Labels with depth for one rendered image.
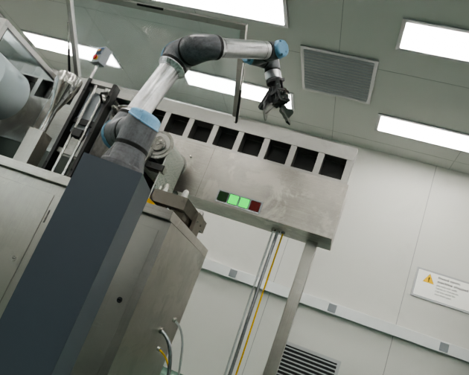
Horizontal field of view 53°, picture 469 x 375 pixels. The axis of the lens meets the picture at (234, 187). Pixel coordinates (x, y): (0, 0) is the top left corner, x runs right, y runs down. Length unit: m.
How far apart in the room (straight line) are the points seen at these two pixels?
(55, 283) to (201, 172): 1.29
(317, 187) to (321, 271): 2.33
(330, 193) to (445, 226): 2.66
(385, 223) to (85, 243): 3.77
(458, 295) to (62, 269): 3.94
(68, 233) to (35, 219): 0.63
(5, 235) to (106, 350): 0.66
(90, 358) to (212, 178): 1.14
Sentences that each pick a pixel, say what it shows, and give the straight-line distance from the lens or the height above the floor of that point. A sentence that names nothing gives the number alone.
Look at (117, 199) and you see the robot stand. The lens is 1.47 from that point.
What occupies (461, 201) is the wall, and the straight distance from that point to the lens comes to 5.10.
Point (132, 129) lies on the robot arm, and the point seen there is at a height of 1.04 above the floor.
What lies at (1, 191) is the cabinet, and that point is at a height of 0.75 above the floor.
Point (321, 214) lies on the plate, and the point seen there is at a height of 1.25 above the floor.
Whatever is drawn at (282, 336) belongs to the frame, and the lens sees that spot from 2.46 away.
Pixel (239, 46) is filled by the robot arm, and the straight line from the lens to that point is 1.92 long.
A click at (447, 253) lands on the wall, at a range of 4.91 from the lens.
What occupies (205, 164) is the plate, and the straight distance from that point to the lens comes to 2.57.
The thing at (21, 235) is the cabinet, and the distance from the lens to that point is 2.11.
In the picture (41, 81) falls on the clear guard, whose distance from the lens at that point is 3.08.
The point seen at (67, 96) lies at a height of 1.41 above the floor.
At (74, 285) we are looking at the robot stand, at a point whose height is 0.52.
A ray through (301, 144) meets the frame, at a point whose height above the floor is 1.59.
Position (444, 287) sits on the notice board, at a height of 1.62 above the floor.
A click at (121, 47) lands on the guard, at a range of 2.92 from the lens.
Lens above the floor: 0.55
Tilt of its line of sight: 17 degrees up
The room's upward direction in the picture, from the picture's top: 21 degrees clockwise
